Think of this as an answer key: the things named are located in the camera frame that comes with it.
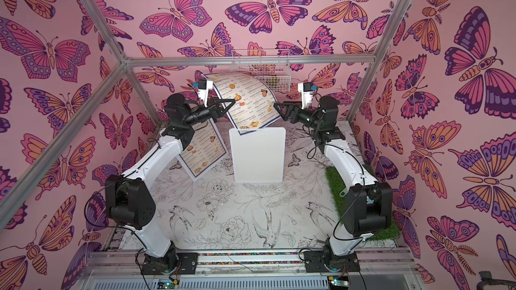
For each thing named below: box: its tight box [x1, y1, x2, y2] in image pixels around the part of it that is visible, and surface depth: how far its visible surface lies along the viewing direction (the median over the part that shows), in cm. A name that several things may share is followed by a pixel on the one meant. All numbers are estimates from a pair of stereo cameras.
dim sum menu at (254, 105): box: [202, 71, 282, 136], surface depth 77 cm
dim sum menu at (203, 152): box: [176, 118, 228, 182], surface depth 97 cm
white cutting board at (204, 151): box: [176, 119, 228, 182], surface depth 97 cm
